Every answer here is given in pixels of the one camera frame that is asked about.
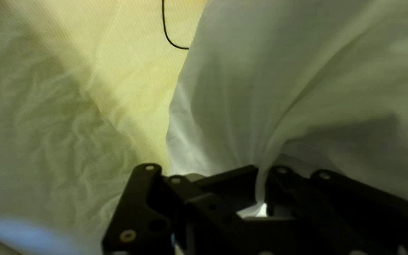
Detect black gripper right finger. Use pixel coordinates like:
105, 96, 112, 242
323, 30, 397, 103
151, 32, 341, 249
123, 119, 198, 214
259, 163, 408, 255

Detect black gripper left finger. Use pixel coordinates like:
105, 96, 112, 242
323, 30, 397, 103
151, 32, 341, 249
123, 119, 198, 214
100, 161, 262, 255

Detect large white pillow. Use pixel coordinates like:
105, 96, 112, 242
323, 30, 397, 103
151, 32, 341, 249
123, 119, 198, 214
164, 0, 408, 211

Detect yellow bed blanket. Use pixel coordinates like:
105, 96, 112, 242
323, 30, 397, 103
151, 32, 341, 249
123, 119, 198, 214
0, 0, 210, 255

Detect wire clothes hanger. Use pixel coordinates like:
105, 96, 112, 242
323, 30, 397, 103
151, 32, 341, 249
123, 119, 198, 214
160, 0, 191, 51

